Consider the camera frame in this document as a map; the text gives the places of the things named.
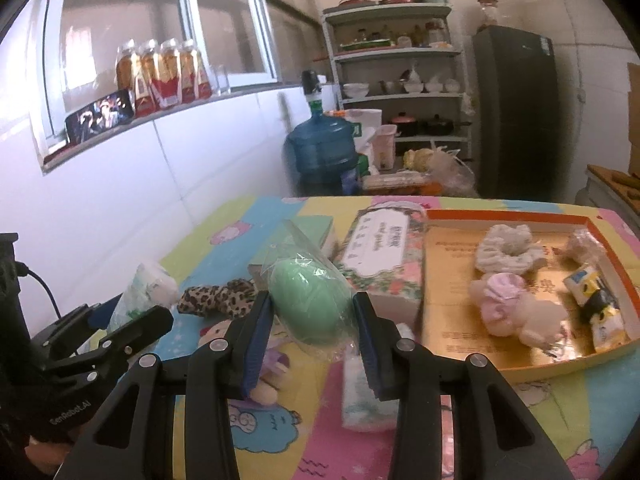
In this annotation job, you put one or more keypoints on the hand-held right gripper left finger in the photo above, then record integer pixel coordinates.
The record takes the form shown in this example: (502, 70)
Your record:
(257, 340)

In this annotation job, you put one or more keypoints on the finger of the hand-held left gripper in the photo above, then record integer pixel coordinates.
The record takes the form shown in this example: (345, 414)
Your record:
(100, 312)
(145, 325)

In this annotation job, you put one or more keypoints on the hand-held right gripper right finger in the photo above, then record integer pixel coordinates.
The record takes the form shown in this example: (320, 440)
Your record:
(370, 340)

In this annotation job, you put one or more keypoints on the green patterned tissue pack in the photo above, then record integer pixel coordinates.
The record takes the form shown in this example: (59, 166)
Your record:
(145, 285)

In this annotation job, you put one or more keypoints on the leopard print scrunchie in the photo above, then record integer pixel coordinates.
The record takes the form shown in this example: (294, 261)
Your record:
(215, 300)

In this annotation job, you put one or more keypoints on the green egg-shaped sponge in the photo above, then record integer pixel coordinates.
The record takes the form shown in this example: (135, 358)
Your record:
(310, 300)

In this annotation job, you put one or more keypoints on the small white tissue pack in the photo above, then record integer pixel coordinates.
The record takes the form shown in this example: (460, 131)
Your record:
(360, 410)

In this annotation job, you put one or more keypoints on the orange-rimmed gold cardboard box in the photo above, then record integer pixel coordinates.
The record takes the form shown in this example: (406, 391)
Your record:
(450, 310)

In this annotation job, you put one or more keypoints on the white scrunchie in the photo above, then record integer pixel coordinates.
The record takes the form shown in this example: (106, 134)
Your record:
(490, 255)

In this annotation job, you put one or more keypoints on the pink frilled plush toy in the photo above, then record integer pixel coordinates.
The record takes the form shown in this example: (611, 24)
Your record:
(530, 320)

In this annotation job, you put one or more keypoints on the yellow cartoon snack packet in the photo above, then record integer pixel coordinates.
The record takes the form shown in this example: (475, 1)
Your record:
(600, 330)

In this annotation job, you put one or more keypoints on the floral tissue box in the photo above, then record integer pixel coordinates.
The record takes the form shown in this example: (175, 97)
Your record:
(380, 245)

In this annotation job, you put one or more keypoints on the colourful printed blanket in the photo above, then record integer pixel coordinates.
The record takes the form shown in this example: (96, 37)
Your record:
(310, 440)

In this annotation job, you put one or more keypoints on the light green flat box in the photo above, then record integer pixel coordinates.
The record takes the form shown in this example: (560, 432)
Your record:
(310, 230)

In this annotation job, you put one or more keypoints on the clear wrapped food pack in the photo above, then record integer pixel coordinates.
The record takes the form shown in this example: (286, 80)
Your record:
(395, 183)

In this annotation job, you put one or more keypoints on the clear plastic bag of food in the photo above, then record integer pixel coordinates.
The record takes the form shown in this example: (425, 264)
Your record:
(450, 170)

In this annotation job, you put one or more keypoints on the pink plastic bin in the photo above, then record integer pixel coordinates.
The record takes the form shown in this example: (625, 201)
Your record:
(385, 150)

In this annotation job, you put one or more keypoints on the smartphone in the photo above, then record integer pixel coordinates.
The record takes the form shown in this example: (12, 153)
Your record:
(100, 117)

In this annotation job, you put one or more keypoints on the blue water jug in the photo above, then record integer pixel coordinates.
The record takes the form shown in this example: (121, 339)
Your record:
(320, 145)

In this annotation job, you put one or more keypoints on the pot with pink lid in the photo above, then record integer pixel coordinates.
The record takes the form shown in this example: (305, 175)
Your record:
(404, 126)

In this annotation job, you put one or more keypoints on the white sack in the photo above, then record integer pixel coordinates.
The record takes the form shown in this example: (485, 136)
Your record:
(365, 117)

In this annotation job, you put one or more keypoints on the black pot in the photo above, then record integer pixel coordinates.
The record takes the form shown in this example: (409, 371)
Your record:
(440, 126)

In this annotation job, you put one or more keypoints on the tea drink bottle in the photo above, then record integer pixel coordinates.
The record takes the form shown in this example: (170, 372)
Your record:
(151, 82)
(192, 75)
(131, 85)
(171, 77)

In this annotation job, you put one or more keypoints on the large white bowl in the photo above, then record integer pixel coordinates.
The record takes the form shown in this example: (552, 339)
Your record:
(356, 90)

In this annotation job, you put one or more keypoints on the clear drinking glass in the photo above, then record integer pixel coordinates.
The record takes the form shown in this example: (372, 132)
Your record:
(221, 80)

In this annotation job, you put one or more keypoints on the kitchen counter cabinet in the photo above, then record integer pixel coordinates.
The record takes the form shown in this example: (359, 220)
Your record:
(600, 195)

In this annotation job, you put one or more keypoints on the dark refrigerator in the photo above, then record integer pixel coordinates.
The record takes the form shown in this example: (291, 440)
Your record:
(515, 110)

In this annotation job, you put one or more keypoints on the white metal shelf rack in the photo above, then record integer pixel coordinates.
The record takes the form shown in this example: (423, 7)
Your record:
(395, 52)

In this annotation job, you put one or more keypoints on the green shelf tray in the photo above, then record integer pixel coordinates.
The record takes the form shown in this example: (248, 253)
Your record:
(367, 45)

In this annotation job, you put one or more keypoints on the sliding window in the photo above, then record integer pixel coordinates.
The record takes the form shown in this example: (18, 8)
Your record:
(125, 10)

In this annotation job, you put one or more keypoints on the red flat tray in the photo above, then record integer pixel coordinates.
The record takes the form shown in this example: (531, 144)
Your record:
(357, 3)

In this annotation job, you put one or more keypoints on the glass jar with red lid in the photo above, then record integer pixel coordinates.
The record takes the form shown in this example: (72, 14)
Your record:
(488, 15)

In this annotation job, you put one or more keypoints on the brown cardboard sheet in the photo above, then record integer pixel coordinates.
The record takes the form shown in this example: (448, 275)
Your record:
(634, 85)

